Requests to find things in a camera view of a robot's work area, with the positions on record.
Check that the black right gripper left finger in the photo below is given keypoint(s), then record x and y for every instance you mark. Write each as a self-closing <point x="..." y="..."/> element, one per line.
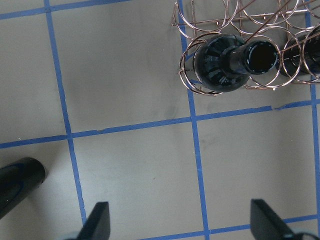
<point x="97" y="226"/>

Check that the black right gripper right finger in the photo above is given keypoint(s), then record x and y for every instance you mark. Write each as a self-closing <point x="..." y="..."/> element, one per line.
<point x="265" y="224"/>

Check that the dark wine bottle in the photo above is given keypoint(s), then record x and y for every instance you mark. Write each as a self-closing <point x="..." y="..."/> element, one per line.
<point x="225" y="62"/>
<point x="305" y="57"/>
<point x="18" y="180"/>

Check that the copper wire bottle basket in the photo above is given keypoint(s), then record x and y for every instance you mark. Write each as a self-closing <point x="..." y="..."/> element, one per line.
<point x="276" y="27"/>

